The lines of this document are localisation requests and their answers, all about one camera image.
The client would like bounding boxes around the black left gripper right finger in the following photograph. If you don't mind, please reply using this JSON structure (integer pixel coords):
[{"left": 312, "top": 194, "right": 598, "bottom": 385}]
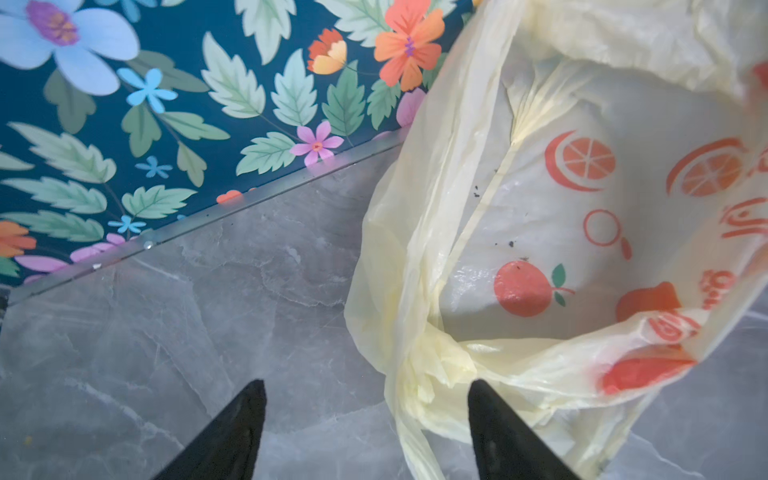
[{"left": 468, "top": 379, "right": 578, "bottom": 480}]

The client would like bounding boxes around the cream plastic bag with fruit print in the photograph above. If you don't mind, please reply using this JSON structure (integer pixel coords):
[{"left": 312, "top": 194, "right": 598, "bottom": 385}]
[{"left": 345, "top": 1, "right": 767, "bottom": 479}]

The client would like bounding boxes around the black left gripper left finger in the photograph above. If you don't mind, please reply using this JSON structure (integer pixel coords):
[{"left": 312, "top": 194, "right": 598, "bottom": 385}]
[{"left": 155, "top": 380, "right": 267, "bottom": 480}]

